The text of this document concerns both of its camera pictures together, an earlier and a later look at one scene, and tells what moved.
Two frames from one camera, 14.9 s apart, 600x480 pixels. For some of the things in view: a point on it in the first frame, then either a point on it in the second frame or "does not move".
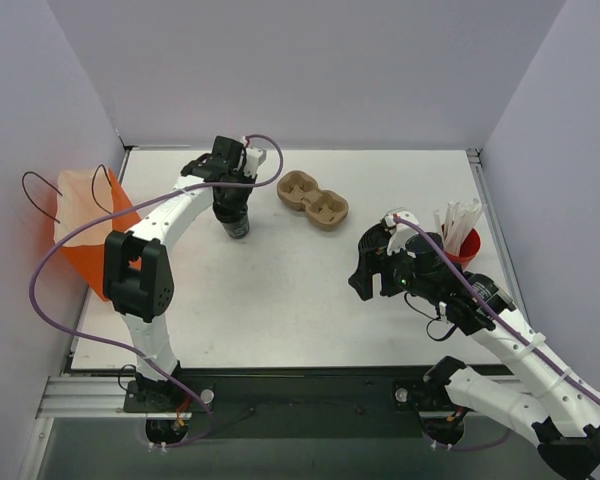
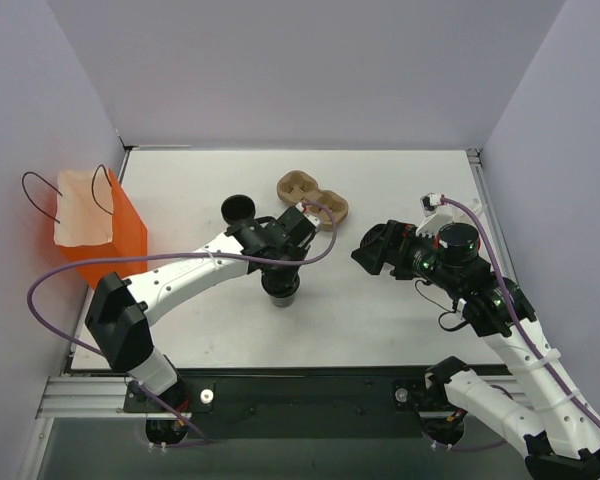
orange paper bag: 82,195 does not move
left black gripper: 230,198 to 280,282
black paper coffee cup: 233,214 to 282,283
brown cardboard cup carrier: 325,209 does not move
